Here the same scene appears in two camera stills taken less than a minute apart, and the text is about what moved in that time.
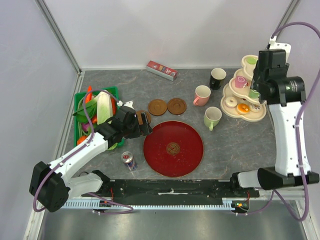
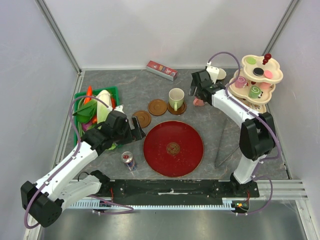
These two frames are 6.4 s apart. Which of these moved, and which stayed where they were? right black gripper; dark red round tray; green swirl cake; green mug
Moved: green mug; right black gripper
Stayed: dark red round tray; green swirl cake
